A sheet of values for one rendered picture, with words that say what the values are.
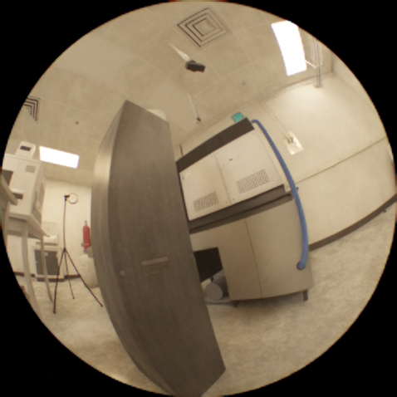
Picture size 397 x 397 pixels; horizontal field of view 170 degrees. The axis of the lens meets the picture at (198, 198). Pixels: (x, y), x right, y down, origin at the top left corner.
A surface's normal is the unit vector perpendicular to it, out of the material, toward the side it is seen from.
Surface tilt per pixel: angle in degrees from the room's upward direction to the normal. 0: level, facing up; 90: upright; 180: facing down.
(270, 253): 90
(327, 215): 90
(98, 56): 180
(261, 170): 90
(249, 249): 90
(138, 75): 180
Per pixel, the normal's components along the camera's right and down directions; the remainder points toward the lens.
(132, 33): 0.22, 0.92
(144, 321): 0.77, -0.37
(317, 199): -0.59, -0.13
